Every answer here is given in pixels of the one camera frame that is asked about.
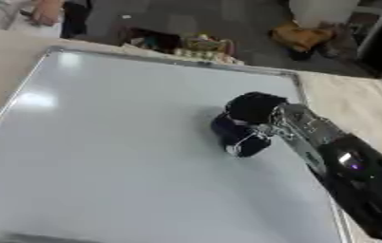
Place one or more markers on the white furniture frame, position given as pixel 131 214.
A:
pixel 377 22

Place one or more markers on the dark blue whiteboard brush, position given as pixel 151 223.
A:
pixel 227 129

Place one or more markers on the silver and black right robot arm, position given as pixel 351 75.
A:
pixel 344 158

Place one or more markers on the silver-framed whiteboard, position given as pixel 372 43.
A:
pixel 144 148

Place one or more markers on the box of colourful items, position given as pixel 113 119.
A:
pixel 166 41

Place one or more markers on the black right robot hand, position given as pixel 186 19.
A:
pixel 253 107

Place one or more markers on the person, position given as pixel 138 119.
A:
pixel 33 14

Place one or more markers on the yellow bag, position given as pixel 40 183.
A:
pixel 299 38

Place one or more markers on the white egg carton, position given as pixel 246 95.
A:
pixel 205 55

